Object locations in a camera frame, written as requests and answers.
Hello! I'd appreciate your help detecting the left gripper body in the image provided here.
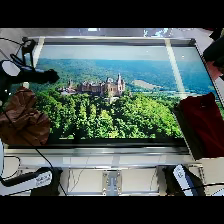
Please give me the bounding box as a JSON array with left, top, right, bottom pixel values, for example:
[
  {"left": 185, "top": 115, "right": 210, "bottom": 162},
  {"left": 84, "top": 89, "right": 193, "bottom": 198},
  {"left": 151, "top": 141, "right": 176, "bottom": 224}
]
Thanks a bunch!
[{"left": 41, "top": 68, "right": 61, "bottom": 85}]

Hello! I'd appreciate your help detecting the brown garment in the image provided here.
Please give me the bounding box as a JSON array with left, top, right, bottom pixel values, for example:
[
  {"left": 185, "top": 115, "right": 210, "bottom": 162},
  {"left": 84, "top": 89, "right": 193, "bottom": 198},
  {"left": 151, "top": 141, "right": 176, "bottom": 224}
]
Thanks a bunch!
[{"left": 0, "top": 86, "right": 53, "bottom": 147}]

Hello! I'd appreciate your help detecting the red T-shirt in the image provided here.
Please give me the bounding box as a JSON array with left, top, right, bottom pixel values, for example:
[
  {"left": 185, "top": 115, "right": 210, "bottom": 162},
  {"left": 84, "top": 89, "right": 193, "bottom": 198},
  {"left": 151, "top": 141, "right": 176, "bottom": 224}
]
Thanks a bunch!
[{"left": 172, "top": 92, "right": 224, "bottom": 162}]

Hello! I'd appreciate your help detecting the silver frame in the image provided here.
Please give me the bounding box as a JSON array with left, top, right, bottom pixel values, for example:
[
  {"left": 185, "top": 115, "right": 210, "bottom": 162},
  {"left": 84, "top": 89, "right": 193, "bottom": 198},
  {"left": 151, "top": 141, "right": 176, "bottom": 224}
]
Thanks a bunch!
[{"left": 0, "top": 145, "right": 224, "bottom": 197}]

